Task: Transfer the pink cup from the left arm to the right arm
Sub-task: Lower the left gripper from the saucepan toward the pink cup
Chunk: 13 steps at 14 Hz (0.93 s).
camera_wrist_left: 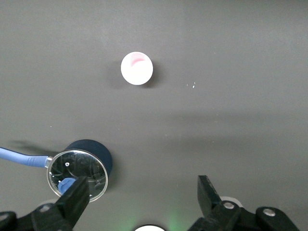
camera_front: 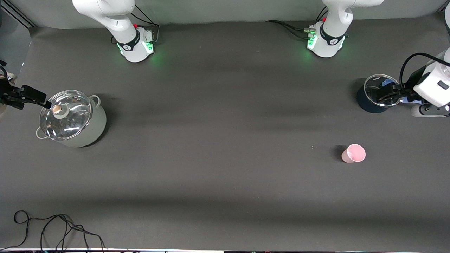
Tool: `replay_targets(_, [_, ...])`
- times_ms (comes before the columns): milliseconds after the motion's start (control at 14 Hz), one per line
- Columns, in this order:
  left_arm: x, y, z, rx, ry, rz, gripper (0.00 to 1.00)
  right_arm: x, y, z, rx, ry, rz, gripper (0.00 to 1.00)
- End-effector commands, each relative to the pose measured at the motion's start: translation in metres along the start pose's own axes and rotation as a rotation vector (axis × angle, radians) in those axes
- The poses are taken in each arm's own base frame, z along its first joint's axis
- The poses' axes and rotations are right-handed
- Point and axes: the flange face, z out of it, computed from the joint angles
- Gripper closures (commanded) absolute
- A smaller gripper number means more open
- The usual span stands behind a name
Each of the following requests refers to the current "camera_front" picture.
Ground pink plastic cup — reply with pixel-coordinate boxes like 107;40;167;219
341;144;366;164

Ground glass saucepan lid blue knob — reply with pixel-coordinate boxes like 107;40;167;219
364;74;403;108

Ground glass pot lid grey knob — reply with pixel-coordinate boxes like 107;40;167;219
39;90;92;140

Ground pale grey cooking pot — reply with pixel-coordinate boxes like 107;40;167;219
35;91;107;148

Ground black left arm wrist cable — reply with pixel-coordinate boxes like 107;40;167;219
400;53;450;89

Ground dark blue saucepan blue handle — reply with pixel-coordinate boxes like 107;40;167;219
356;74;422;113

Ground black left arm base cables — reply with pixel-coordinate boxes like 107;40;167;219
265;5;328;40

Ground black arm base cables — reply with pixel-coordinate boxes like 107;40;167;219
265;5;328;40
111;5;161;46

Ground thin black cable tangle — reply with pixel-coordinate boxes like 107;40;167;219
0;210;106;252

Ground black right arm base cables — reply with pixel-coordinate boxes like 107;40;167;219
111;5;161;46

